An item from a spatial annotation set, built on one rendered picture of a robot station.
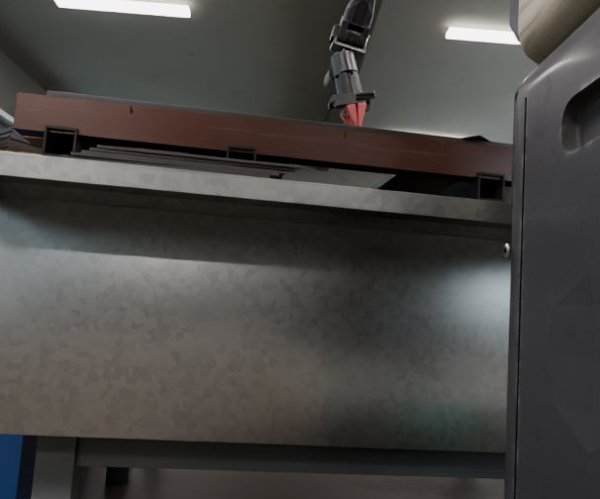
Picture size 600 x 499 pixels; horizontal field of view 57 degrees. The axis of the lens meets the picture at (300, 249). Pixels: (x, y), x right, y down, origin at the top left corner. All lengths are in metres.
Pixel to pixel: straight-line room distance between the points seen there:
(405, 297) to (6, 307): 0.61
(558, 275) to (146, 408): 0.69
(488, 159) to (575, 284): 0.76
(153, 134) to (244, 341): 0.37
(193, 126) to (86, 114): 0.17
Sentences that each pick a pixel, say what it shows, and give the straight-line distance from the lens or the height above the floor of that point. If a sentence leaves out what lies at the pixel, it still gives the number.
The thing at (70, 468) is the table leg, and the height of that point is 0.23.
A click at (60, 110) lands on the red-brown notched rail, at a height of 0.80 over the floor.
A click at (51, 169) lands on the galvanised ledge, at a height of 0.66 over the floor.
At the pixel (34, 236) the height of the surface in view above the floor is 0.59.
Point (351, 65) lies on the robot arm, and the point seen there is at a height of 1.07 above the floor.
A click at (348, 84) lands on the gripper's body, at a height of 1.03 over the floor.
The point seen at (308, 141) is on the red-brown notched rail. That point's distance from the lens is 0.97.
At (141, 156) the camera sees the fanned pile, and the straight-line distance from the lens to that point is 0.83.
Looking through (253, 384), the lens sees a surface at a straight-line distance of 0.89.
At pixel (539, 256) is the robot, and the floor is 0.55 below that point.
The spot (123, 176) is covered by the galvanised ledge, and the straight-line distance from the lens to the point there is 0.75.
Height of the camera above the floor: 0.51
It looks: 6 degrees up
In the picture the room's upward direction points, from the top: 4 degrees clockwise
